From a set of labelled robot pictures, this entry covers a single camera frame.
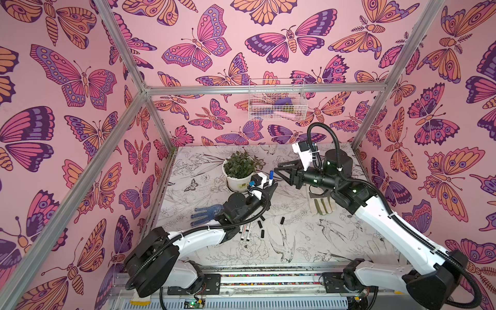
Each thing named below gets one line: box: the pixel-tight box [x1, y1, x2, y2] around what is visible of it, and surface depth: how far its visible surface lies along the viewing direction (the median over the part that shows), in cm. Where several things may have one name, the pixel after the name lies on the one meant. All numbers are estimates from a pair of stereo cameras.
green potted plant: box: [223, 151, 258, 179], surface depth 92 cm
